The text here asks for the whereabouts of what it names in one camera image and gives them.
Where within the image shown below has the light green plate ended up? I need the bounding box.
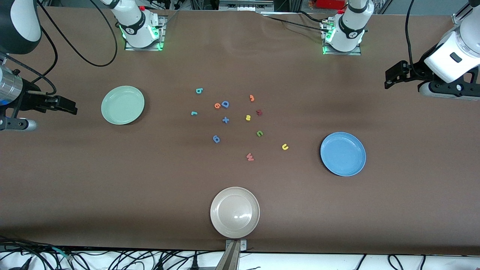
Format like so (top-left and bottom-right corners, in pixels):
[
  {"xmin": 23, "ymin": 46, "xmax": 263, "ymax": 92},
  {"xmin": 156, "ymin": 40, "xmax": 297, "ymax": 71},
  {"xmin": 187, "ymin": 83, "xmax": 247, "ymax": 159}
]
[{"xmin": 101, "ymin": 85, "xmax": 145, "ymax": 125}]

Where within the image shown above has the aluminium corner profile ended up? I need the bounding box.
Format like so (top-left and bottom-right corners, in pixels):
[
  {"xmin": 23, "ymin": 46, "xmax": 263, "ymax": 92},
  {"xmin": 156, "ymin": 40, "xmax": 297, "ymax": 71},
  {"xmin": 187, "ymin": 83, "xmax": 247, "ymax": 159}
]
[{"xmin": 452, "ymin": 3, "xmax": 471, "ymax": 26}]

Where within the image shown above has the brown table cover sheet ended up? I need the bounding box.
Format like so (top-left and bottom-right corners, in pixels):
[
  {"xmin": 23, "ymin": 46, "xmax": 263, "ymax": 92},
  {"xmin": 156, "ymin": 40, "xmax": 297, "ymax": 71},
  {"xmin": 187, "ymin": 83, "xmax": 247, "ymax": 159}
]
[{"xmin": 0, "ymin": 7, "xmax": 480, "ymax": 256}]

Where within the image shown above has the blue plate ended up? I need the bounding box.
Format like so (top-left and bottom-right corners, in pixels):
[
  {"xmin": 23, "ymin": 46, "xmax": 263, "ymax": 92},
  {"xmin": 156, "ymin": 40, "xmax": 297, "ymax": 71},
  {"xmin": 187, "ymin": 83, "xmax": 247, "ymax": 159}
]
[{"xmin": 320, "ymin": 132, "xmax": 367, "ymax": 177}]

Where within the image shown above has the red box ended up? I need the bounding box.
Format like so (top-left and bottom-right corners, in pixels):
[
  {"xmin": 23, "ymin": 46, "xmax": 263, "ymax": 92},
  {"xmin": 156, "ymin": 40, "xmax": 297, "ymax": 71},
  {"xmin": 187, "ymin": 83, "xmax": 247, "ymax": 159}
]
[{"xmin": 315, "ymin": 0, "xmax": 347, "ymax": 10}]

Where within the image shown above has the beige plate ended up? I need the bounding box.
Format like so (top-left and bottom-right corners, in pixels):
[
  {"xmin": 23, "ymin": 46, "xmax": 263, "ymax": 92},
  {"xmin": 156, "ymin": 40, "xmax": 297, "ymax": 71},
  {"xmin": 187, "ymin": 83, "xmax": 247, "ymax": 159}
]
[{"xmin": 210, "ymin": 187, "xmax": 260, "ymax": 239}]

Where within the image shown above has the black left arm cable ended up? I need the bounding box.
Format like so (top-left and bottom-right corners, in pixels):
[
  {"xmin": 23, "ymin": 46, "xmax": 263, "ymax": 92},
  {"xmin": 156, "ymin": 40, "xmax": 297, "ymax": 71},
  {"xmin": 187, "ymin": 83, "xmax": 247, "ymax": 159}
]
[{"xmin": 405, "ymin": 0, "xmax": 417, "ymax": 75}]

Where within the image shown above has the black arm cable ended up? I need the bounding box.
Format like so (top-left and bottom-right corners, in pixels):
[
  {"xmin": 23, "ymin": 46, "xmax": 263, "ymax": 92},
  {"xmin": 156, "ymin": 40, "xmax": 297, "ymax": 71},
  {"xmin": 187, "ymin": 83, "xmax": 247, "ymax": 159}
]
[
  {"xmin": 0, "ymin": 0, "xmax": 119, "ymax": 96},
  {"xmin": 405, "ymin": 0, "xmax": 417, "ymax": 75}
]

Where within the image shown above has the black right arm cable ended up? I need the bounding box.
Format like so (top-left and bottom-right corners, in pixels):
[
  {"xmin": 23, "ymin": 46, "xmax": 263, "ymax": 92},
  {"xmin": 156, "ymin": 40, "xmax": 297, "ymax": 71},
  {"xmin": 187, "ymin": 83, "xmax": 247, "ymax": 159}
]
[{"xmin": 0, "ymin": 0, "xmax": 119, "ymax": 96}]

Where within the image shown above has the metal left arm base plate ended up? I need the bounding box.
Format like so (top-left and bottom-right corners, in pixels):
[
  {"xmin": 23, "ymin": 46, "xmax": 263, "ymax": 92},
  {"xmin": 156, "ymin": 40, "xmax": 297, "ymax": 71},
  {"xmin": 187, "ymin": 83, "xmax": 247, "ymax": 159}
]
[{"xmin": 322, "ymin": 21, "xmax": 362, "ymax": 56}]

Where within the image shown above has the short black table cable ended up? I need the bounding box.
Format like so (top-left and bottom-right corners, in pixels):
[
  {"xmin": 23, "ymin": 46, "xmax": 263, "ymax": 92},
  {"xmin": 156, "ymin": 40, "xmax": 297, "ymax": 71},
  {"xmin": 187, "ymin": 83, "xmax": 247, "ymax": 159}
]
[{"xmin": 296, "ymin": 10, "xmax": 329, "ymax": 25}]

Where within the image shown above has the long black table cable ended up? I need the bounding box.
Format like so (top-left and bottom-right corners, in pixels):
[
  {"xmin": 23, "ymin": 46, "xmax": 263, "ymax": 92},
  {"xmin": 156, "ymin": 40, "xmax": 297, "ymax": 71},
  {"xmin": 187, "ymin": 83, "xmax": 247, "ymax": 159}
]
[{"xmin": 261, "ymin": 14, "xmax": 330, "ymax": 34}]

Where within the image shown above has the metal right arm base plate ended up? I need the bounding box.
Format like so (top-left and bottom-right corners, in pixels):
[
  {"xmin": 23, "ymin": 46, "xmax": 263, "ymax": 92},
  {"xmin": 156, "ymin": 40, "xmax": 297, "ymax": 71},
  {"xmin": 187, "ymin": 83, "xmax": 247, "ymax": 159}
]
[{"xmin": 124, "ymin": 15, "xmax": 166, "ymax": 51}]

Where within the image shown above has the teal cable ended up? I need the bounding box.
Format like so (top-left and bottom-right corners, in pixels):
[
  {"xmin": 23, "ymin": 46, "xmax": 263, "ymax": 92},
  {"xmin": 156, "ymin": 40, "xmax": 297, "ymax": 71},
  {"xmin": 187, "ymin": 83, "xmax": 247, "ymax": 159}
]
[{"xmin": 51, "ymin": 246, "xmax": 74, "ymax": 261}]

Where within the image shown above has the black cable connector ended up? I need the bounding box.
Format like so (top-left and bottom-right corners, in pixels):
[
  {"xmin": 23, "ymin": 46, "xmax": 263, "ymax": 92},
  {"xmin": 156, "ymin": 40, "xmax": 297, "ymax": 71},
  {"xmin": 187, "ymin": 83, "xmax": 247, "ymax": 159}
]
[{"xmin": 7, "ymin": 257, "xmax": 32, "ymax": 270}]

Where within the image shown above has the aluminium frame crossbar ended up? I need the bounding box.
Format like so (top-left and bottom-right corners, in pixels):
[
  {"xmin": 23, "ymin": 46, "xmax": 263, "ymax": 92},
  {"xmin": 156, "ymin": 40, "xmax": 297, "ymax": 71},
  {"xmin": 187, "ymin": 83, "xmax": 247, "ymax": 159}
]
[{"xmin": 219, "ymin": 0, "xmax": 274, "ymax": 12}]

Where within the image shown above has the grey metal camera mount post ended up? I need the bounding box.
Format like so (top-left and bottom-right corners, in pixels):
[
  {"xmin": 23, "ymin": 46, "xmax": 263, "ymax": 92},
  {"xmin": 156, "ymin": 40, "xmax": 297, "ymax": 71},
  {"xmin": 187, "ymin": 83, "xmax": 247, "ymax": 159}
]
[{"xmin": 215, "ymin": 239, "xmax": 248, "ymax": 270}]

